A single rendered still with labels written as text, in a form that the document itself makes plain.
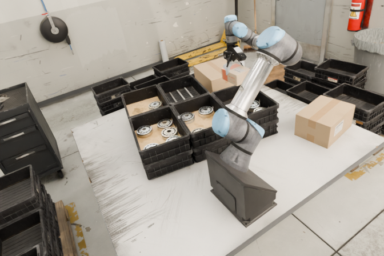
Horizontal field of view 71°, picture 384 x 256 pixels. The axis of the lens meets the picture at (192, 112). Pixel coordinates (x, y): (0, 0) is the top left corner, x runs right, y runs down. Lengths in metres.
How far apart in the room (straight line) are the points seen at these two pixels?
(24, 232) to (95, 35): 3.26
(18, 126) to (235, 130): 2.07
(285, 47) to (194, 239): 0.94
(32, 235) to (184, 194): 1.11
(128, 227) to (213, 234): 0.42
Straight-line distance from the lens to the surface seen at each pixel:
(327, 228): 2.29
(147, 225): 1.45
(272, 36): 1.21
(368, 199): 2.55
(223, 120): 1.18
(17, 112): 2.73
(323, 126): 1.72
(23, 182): 2.49
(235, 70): 1.76
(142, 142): 1.73
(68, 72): 4.78
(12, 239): 2.27
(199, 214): 1.43
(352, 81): 2.93
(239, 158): 1.29
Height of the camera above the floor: 1.83
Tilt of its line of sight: 31 degrees down
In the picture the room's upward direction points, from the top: 10 degrees counter-clockwise
